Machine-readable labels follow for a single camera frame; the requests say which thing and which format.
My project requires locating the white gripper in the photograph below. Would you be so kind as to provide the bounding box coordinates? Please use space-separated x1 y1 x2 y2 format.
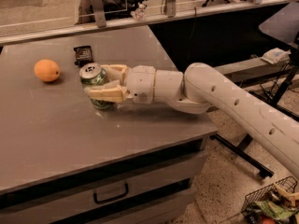
85 64 156 104

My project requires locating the green soda can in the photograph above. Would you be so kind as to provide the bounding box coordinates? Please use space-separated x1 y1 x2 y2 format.
79 63 113 111

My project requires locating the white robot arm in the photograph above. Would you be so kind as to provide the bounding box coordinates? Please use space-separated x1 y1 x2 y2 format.
79 63 299 177

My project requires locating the orange fruit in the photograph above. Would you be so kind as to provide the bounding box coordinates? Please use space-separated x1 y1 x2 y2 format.
34 59 60 82

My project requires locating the small clear plastic figurine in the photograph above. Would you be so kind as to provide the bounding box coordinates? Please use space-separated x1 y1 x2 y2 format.
131 3 147 21

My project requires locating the grey cabinet drawer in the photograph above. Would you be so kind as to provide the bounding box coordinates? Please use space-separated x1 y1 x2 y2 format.
0 151 206 224

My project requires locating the black metal floor stand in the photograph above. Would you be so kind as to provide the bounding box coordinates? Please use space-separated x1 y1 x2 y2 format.
211 51 299 177

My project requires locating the white packet on ledge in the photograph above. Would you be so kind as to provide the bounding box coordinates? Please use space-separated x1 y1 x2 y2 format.
262 48 291 64

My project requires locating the green snack bag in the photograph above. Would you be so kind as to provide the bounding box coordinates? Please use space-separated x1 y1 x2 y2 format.
252 201 298 221

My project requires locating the red fruit in basket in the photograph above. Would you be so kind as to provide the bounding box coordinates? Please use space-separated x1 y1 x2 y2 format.
261 216 275 224

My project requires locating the black hanging cable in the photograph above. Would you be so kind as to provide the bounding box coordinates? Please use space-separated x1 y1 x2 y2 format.
182 7 198 73

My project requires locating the black drawer handle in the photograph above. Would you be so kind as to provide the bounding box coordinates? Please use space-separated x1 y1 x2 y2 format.
93 183 129 204

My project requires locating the black wire basket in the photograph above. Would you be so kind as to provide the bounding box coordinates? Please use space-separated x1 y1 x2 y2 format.
241 176 299 224

